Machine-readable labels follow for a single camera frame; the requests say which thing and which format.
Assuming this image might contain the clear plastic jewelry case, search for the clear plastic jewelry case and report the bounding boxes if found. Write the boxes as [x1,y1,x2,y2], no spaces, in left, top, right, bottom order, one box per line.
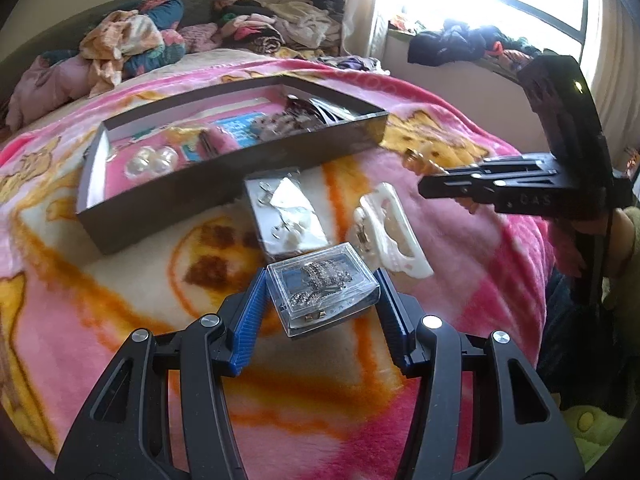
[267,243,381,339]

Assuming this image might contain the pile of beaded jewelry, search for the pile of beaded jewelry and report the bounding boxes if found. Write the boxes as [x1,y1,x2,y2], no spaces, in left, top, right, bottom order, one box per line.
[250,112,323,142]

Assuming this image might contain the dark clothes on windowsill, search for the dark clothes on windowsill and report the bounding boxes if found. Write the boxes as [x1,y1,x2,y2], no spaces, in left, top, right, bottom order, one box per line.
[408,20,542,67]

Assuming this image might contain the white hair claw clip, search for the white hair claw clip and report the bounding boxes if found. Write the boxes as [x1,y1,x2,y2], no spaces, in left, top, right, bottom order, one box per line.
[347,182,433,281]

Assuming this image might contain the cream curtain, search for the cream curtain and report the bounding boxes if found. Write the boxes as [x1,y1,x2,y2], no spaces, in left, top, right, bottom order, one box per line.
[341,0,393,60]

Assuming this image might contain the floral laundry bag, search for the floral laundry bag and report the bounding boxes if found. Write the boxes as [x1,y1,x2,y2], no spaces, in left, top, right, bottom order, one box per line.
[316,55,390,75]

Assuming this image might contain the silver earring card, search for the silver earring card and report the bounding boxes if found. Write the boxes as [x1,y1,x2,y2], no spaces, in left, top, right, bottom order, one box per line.
[243,168,330,262]

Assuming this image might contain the dark cardboard tray box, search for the dark cardboard tray box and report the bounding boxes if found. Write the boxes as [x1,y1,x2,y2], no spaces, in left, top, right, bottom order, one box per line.
[76,75,388,255]

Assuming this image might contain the pile of mixed clothes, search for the pile of mixed clothes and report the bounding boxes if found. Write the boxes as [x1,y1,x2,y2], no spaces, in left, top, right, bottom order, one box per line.
[178,0,345,58]

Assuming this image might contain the pearl shell ornament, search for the pearl shell ornament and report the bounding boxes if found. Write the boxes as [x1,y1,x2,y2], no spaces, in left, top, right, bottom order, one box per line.
[125,145,179,179]

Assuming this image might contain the pink bundled bedding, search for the pink bundled bedding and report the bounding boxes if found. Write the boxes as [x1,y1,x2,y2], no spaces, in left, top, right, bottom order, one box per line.
[6,50,92,132]

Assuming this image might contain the beige bed sheet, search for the beige bed sheet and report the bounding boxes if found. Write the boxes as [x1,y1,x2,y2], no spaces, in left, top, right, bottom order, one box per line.
[0,46,281,146]

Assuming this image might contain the dark green headboard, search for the dark green headboard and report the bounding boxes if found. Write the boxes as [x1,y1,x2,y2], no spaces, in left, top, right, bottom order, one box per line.
[1,0,214,100]

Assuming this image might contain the orange white crumpled cloth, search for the orange white crumpled cloth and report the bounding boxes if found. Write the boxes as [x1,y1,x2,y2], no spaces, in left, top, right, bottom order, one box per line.
[79,10,163,96]

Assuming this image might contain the teal floral pillow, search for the teal floral pillow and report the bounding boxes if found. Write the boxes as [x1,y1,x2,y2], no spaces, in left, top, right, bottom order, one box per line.
[41,0,186,88]

